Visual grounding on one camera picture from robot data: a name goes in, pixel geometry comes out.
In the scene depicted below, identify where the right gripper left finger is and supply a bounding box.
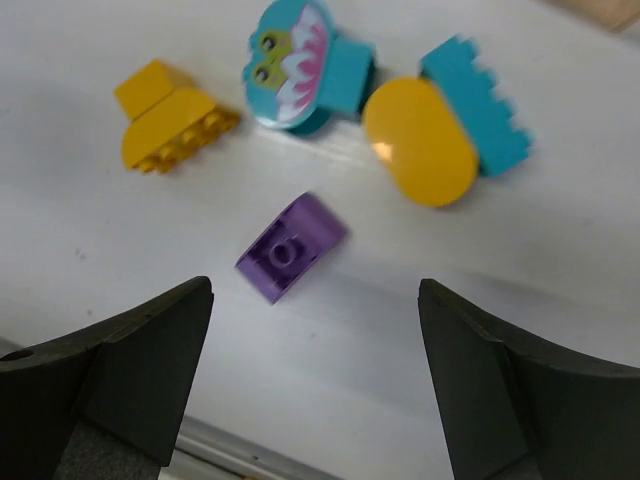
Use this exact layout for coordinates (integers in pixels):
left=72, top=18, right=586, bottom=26
left=1, top=276, right=214, bottom=479

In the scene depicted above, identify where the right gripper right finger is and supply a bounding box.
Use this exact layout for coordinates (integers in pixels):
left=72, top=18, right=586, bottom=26
left=418, top=279, right=639, bottom=479

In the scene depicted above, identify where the purple small lego brick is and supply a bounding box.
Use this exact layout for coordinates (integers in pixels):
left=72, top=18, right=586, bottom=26
left=235, top=192, right=348, bottom=304

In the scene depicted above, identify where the yellow rounded lego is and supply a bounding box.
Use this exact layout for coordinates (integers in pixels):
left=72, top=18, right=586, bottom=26
left=362, top=77, right=479, bottom=208

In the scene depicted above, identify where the yellow lego brick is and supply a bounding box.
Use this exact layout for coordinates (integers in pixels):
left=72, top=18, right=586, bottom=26
left=113, top=59, right=241, bottom=174

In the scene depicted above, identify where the teal lego brick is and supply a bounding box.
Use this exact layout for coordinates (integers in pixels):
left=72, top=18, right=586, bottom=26
left=419, top=36, right=533, bottom=177

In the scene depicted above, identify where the teal frog flower lego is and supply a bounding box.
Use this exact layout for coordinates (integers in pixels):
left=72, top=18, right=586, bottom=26
left=242, top=0, right=375, bottom=136

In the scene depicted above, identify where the tan translucent container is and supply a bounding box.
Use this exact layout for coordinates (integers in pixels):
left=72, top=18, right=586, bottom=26
left=545, top=0, right=640, bottom=33

